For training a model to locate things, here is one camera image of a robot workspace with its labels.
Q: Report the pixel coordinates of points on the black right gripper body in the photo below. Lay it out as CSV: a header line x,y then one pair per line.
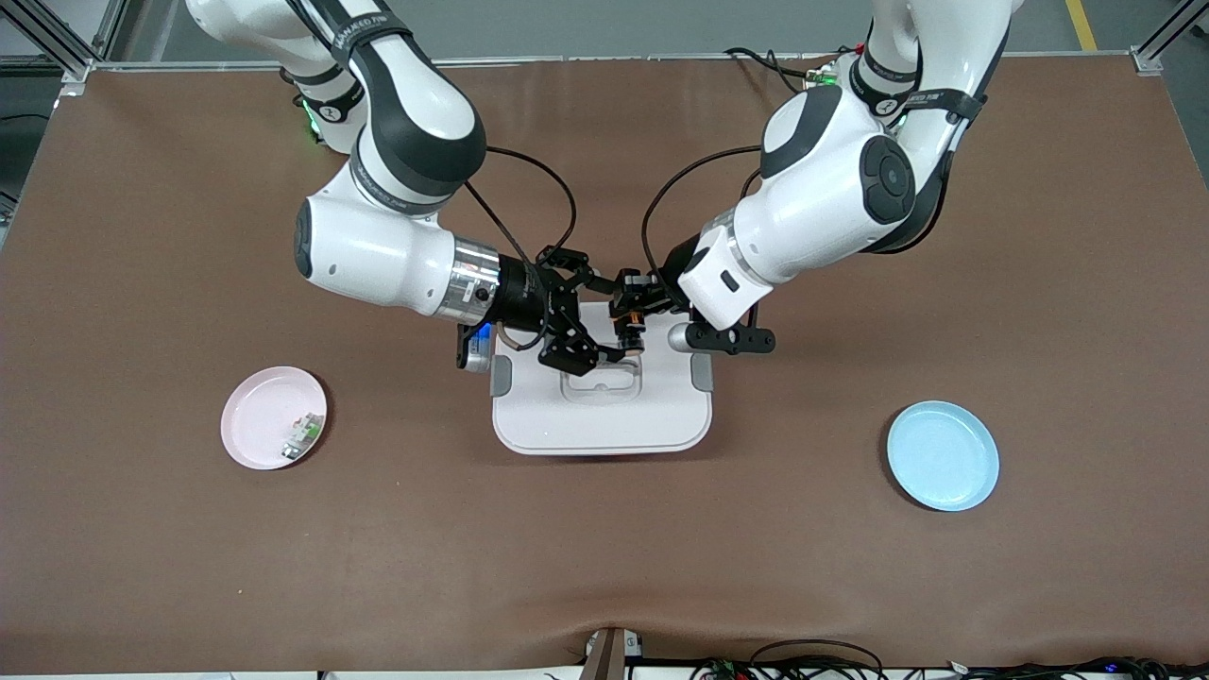
x,y
519,292

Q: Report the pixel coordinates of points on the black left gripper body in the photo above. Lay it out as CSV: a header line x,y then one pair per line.
x,y
672,267

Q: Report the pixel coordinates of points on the orange black push-button switch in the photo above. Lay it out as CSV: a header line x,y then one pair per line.
x,y
633,332

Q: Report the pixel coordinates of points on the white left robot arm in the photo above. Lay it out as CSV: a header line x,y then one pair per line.
x,y
822,189

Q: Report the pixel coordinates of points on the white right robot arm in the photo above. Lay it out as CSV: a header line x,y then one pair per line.
x,y
378,250

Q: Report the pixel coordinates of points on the white lidded storage box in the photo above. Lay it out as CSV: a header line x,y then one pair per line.
x,y
604,425

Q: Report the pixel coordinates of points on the brown table cover sheet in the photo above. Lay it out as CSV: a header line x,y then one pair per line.
x,y
378,567

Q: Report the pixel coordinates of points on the pink round plate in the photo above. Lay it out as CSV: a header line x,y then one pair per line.
x,y
260,416

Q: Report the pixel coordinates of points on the light blue round plate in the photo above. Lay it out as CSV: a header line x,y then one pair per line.
x,y
945,458

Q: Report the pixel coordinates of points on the white green switch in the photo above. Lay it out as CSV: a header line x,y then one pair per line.
x,y
304,434

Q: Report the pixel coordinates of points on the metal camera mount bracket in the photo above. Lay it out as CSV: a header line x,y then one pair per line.
x,y
604,656

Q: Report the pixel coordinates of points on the aluminium frame post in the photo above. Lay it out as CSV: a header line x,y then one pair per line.
x,y
1157,42
76,61

